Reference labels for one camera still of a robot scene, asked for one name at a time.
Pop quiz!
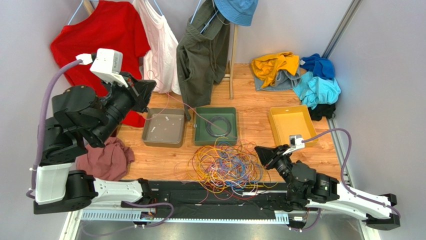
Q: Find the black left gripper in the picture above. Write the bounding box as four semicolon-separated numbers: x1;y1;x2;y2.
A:
90;71;157;146

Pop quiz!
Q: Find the orange cable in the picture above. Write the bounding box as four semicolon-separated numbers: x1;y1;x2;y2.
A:
186;146;264;187

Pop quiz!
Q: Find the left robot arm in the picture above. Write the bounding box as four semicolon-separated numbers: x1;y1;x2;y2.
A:
33;72;156;215

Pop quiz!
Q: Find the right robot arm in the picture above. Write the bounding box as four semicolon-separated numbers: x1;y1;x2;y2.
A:
254;144;401;231

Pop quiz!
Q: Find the white pink hanging garment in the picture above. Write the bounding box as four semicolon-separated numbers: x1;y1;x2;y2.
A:
133;0;181;95

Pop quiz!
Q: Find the yellow plastic tray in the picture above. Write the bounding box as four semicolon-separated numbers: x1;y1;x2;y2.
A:
268;105;317;146

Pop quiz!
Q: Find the tan metal tray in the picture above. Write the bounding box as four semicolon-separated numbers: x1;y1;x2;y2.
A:
141;108;186;148

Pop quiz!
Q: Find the green metal tray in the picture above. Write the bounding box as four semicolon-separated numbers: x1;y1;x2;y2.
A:
194;107;238;146

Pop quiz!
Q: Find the red t-shirt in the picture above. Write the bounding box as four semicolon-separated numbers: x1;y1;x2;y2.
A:
50;0;151;128

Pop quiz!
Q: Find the olive green hanging garment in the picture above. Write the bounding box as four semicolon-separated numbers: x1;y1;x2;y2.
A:
176;0;230;121

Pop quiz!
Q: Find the black crumpled cloth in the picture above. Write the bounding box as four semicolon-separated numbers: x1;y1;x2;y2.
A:
307;103;336;121

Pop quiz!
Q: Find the grey crumpled cloth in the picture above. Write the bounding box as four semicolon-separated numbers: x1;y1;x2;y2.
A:
253;68;301;92

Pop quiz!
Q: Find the dusty pink crumpled cloth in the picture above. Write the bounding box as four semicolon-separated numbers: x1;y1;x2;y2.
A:
76;137;135;181

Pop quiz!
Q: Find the cyan crumpled cloth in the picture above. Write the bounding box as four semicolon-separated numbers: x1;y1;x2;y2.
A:
293;71;341;109

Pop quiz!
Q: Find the yellow crumpled cloth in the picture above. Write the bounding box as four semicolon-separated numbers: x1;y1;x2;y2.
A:
251;52;300;88

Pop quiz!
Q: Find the wooden clothes rack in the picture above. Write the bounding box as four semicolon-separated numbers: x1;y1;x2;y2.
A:
68;0;239;100

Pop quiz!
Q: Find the dark blue crumpled cloth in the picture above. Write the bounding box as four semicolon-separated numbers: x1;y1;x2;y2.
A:
299;53;336;80

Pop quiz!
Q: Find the blue bucket hat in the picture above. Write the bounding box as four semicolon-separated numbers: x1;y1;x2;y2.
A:
214;0;259;27

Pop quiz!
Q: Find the aluminium corner profile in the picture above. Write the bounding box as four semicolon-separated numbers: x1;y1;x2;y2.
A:
322;0;363;59

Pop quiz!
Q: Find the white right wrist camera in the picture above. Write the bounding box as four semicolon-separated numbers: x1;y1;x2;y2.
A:
283;134;305;155

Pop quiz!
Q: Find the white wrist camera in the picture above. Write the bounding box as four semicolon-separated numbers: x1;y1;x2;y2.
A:
283;134;305;155
75;48;126;87

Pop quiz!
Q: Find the blue cable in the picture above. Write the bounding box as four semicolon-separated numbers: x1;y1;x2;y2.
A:
212;141;265;187

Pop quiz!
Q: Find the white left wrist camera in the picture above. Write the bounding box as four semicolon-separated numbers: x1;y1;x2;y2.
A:
75;48;126;87

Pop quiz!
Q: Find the white cable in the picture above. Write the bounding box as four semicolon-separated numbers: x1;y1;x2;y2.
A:
219;176;267;197

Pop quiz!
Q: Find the yellow cable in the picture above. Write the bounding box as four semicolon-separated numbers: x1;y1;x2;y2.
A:
187;137;280;196

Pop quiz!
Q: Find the grey coiled cable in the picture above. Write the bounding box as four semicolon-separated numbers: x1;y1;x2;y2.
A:
204;115;232;138

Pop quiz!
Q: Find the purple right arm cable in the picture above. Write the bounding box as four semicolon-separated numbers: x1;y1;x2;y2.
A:
288;127;402;233

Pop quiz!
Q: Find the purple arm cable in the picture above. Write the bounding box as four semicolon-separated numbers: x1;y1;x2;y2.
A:
25;59;84;201
288;127;402;233

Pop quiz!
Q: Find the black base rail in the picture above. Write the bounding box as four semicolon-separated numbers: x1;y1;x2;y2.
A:
135;180;307;220

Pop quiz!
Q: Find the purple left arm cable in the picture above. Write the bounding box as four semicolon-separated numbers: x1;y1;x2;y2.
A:
25;59;84;201

